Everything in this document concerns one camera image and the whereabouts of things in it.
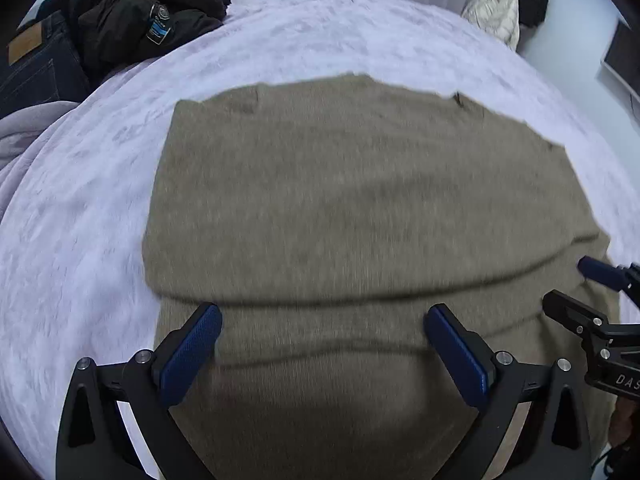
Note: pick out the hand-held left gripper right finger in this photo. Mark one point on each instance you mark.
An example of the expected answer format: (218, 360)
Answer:
(457, 355)

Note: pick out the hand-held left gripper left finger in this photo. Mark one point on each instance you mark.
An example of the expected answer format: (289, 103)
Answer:
(192, 347)

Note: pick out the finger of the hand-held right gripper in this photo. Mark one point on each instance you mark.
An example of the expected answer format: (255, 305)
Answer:
(575, 310)
(597, 267)

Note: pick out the brown knit sweater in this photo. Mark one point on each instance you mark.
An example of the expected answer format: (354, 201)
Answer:
(360, 200)

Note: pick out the lavender fleece blanket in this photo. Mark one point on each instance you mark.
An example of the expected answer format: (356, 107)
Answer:
(90, 220)

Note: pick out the dark flat screen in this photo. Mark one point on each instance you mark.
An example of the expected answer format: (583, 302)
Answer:
(625, 67)

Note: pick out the cream puffer jacket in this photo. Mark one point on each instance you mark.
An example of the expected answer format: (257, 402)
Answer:
(495, 12)

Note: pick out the dark blue jeans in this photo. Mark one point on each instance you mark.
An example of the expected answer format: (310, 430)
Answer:
(35, 70)

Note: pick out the black jacket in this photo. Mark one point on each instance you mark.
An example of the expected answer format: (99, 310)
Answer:
(135, 20)

